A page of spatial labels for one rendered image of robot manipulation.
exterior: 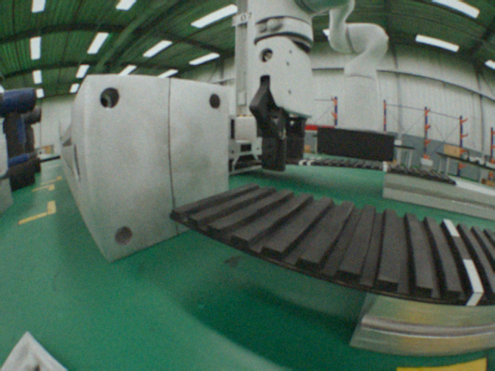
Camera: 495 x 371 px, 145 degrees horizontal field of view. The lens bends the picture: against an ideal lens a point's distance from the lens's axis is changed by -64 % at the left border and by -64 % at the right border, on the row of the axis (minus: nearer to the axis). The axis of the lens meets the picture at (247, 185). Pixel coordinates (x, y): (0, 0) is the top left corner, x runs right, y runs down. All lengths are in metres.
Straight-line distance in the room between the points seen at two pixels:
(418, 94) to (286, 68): 7.96
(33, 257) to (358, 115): 0.74
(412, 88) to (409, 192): 7.94
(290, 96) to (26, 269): 0.28
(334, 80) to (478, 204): 8.09
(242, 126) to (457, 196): 0.33
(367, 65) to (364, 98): 0.12
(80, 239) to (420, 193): 0.31
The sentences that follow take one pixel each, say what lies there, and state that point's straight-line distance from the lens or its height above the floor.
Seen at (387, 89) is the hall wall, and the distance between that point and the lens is 8.02.
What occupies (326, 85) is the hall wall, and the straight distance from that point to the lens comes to 8.26.
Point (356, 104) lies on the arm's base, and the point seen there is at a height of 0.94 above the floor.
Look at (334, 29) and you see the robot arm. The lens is 0.79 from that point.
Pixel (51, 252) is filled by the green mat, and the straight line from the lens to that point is 0.16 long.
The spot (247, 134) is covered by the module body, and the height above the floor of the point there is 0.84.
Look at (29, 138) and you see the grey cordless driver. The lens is 0.77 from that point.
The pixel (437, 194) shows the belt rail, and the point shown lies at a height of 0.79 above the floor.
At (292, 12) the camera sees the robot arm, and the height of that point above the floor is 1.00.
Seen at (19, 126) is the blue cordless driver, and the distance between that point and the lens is 0.53.
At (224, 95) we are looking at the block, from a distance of 0.15.
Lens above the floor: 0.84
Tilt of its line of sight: 15 degrees down
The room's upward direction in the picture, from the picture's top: straight up
